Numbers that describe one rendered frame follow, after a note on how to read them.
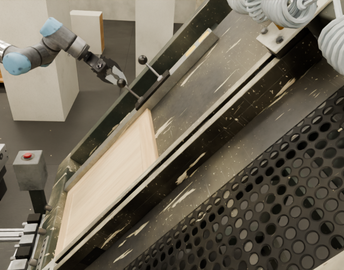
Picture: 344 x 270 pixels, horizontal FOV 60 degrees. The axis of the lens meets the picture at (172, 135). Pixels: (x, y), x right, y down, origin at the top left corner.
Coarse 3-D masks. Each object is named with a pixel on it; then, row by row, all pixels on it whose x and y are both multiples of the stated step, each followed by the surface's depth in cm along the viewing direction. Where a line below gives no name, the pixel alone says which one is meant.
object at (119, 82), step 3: (120, 78) 116; (117, 81) 116; (120, 81) 115; (123, 81) 116; (117, 84) 116; (120, 84) 116; (123, 84) 116; (120, 87) 117; (126, 87) 118; (129, 90) 118; (132, 93) 118; (135, 93) 119; (138, 96) 119; (141, 96) 119; (141, 99) 119
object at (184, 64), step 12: (216, 36) 108; (204, 48) 110; (180, 60) 114; (192, 60) 111; (180, 72) 113; (168, 84) 115; (156, 96) 117; (144, 108) 119; (132, 120) 122; (120, 132) 124; (108, 144) 126; (96, 156) 129; (84, 168) 131; (72, 180) 135
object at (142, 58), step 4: (140, 56) 115; (144, 56) 115; (140, 60) 115; (144, 60) 115; (144, 64) 116; (148, 64) 116; (152, 68) 116; (156, 72) 116; (160, 76) 115; (160, 80) 116
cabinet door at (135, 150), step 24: (144, 120) 115; (120, 144) 120; (144, 144) 103; (96, 168) 126; (120, 168) 108; (144, 168) 93; (72, 192) 132; (96, 192) 112; (120, 192) 97; (72, 216) 117; (96, 216) 101; (72, 240) 105
